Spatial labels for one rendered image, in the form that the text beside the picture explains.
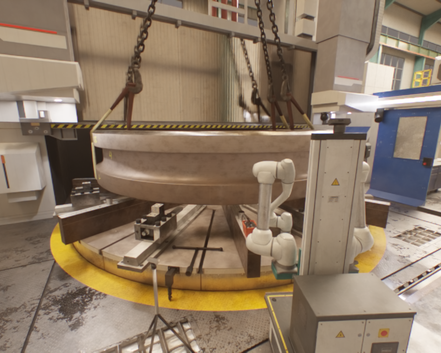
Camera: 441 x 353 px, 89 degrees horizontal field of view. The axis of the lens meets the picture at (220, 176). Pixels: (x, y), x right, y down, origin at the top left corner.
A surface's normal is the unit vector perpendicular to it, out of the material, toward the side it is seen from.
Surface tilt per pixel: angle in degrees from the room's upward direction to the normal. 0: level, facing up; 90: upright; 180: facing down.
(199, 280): 90
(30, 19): 90
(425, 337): 0
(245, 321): 0
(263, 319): 0
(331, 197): 90
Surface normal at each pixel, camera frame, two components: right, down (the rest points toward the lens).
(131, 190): -0.46, 0.19
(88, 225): 0.78, 0.13
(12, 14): 0.45, 0.19
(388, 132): -0.89, 0.10
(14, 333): 0.00, -0.98
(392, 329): 0.05, 0.22
